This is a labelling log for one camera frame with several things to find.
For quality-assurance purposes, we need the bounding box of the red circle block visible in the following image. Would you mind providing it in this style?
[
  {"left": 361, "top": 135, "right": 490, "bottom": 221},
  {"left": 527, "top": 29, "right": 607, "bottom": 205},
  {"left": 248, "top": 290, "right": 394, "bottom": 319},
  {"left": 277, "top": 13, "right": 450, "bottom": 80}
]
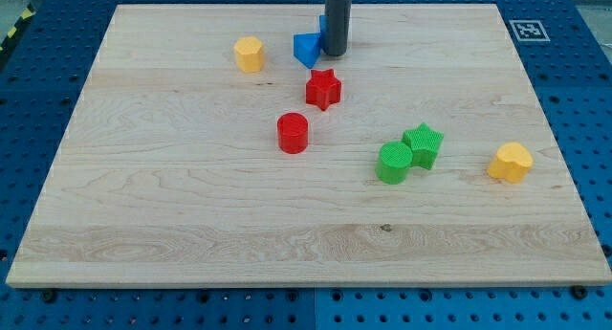
[{"left": 276, "top": 113, "right": 309, "bottom": 154}]

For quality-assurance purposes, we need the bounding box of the green circle block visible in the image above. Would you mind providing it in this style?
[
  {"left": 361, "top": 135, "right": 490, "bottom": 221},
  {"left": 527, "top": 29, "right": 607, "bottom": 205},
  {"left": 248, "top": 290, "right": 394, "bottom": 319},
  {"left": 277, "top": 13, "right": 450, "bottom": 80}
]
[{"left": 375, "top": 141, "right": 413, "bottom": 185}]

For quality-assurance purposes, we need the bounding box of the yellow hexagon block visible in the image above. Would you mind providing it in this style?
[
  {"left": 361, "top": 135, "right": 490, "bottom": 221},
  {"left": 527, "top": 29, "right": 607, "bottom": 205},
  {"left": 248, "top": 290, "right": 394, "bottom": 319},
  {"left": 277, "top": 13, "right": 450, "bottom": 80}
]
[{"left": 233, "top": 36, "right": 265, "bottom": 73}]

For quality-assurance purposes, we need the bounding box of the red star block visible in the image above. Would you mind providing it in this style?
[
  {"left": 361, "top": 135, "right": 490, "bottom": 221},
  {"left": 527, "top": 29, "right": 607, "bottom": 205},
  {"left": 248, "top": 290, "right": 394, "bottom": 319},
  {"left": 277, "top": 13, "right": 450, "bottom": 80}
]
[{"left": 305, "top": 69, "right": 342, "bottom": 111}]

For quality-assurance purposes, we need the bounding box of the blue triangle block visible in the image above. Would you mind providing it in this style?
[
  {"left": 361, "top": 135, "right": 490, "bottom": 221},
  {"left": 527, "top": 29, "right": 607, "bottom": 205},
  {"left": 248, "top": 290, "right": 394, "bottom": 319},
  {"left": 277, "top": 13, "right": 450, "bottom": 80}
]
[{"left": 293, "top": 33, "right": 321, "bottom": 69}]

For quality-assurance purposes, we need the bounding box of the green star block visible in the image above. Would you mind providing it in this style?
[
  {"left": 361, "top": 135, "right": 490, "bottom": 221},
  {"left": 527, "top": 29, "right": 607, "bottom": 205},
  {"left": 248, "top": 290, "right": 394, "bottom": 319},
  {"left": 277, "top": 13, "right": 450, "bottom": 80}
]
[{"left": 403, "top": 122, "right": 444, "bottom": 170}]

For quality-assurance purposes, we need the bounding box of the light wooden board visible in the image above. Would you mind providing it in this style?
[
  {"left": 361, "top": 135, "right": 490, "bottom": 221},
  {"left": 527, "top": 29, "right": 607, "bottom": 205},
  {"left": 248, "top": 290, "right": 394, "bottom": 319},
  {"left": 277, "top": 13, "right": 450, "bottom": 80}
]
[{"left": 7, "top": 4, "right": 611, "bottom": 289}]

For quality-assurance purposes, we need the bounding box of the blue block behind rod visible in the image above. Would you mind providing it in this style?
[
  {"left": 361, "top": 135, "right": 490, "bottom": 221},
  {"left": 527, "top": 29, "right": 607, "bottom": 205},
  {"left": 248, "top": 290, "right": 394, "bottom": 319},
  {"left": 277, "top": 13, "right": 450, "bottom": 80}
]
[{"left": 318, "top": 14, "right": 326, "bottom": 51}]

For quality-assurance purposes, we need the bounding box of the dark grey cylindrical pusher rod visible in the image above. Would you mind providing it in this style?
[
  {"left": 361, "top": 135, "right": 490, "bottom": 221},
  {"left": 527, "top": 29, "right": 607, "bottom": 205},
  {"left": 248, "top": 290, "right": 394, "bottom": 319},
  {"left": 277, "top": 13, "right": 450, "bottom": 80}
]
[{"left": 323, "top": 0, "right": 352, "bottom": 56}]

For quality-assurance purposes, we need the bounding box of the yellow heart block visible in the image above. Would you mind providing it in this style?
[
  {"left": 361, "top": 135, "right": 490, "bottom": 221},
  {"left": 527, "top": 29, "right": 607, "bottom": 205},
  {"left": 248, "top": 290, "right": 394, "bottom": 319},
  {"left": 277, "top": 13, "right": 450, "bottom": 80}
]
[{"left": 487, "top": 142, "right": 534, "bottom": 184}]

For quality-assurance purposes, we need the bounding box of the white fiducial marker tag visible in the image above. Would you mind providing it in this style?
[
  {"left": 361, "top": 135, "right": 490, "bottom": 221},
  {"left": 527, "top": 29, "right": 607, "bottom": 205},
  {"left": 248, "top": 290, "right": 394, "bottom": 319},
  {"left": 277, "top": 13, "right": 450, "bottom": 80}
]
[{"left": 510, "top": 19, "right": 550, "bottom": 42}]

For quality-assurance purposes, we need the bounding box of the black and yellow hazard tape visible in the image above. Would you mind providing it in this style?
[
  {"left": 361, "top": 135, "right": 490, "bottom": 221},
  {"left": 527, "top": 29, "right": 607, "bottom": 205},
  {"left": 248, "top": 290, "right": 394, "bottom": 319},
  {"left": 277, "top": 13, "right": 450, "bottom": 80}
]
[{"left": 1, "top": 3, "right": 36, "bottom": 55}]

